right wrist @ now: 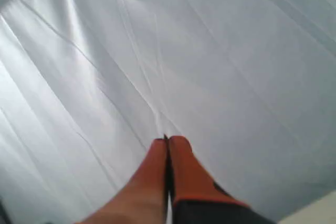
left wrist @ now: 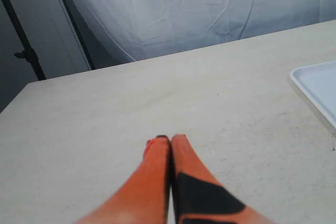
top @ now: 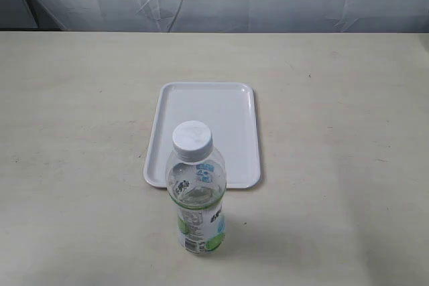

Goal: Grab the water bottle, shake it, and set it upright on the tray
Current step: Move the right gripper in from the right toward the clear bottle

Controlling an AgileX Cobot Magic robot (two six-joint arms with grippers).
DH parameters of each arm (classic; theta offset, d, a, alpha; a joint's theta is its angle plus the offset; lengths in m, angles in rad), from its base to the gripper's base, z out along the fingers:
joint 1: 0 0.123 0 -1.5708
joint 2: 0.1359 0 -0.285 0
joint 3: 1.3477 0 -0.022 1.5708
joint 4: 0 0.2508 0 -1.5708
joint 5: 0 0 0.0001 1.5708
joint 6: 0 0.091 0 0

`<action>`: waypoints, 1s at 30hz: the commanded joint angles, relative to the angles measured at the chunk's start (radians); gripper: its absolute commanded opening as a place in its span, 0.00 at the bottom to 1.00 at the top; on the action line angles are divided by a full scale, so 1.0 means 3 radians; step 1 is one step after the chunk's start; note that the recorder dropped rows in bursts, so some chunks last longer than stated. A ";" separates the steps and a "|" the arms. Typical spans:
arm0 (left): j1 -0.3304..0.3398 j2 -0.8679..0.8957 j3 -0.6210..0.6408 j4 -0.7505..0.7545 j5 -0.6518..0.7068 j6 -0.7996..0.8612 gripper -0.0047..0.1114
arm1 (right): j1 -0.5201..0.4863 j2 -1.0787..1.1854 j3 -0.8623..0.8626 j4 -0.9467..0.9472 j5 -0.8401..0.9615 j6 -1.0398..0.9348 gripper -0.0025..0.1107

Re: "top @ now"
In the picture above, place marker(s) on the clear plastic water bottle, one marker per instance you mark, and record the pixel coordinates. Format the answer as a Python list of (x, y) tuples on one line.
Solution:
[(196, 181)]

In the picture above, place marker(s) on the white rectangular plastic tray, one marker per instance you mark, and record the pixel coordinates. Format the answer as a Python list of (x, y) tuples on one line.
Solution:
[(228, 108)]

